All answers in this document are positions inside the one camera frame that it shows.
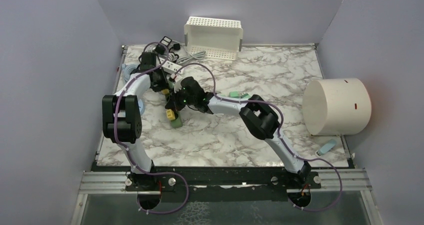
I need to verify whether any white perforated plastic basket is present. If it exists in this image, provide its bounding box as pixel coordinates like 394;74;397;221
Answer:
184;16;244;61

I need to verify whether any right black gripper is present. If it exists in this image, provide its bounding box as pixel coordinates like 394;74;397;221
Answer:
166;87;197;113

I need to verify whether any light blue coiled cable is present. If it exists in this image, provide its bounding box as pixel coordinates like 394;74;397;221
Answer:
121;63;139;84

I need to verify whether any grey cable bundle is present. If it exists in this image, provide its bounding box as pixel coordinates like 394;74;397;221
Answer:
180;50;207;65

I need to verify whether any green adapter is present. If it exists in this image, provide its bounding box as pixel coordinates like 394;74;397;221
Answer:
228;91;242;99
241;93;251;99

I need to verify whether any cream cylindrical bin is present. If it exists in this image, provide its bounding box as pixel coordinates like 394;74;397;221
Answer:
302;78;372;136

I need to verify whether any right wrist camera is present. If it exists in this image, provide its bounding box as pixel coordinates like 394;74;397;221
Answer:
168;73;184;93

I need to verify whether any yellow plug adapter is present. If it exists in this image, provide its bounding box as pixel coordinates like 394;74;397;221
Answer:
166;109;177;121
161;89;170;96

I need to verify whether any black power strip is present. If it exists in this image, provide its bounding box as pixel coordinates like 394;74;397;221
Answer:
160;36;173;47

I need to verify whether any green power strip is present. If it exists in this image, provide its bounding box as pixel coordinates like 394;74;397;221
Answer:
170;112;183;129

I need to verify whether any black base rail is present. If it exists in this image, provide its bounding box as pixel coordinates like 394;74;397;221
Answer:
125;166;321;203

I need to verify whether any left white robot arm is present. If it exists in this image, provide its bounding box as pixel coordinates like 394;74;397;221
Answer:
101;52;170;191

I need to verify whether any white power strip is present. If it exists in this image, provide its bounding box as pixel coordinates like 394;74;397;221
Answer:
161;61;184;75

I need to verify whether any light blue small device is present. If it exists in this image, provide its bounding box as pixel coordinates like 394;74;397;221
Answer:
316;139;338;156

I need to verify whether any round blue power strip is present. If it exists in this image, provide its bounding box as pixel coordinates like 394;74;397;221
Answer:
138;99;146;116

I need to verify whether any black cable with plug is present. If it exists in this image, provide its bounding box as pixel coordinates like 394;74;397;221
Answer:
154;42;181;57

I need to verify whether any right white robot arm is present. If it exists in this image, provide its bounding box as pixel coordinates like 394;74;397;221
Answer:
165;76;312;189

